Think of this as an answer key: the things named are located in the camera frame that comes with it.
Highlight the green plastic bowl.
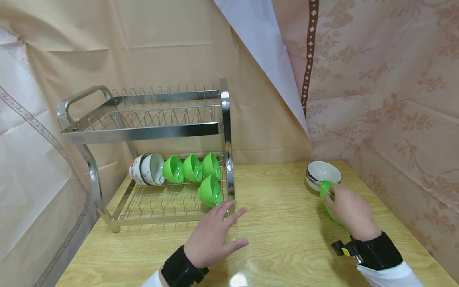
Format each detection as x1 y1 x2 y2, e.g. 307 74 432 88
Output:
319 180 345 226
162 155 186 184
182 154 204 183
201 152 222 180
197 175 223 208

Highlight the black wrist band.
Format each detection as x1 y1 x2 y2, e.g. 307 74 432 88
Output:
330 231 404 271
161 245 210 287

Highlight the person's left hand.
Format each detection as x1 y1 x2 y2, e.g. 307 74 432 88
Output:
183 200 249 269

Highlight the white floral bowl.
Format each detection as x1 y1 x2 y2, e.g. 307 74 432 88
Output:
129 155 148 186

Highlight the person's right hand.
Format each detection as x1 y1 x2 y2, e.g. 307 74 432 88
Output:
324 184 383 242

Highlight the white bowl with patterned band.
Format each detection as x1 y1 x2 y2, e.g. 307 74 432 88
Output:
305 161 343 191

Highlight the person's right forearm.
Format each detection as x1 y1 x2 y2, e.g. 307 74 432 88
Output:
356 261 426 287

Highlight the person's left forearm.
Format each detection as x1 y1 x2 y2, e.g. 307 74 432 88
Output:
141 269 170 287

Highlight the white bowl with dark rim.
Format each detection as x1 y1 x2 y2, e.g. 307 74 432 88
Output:
140 153 166 186

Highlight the stainless steel two-tier dish rack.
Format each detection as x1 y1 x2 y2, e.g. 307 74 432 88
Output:
57 78 237 234

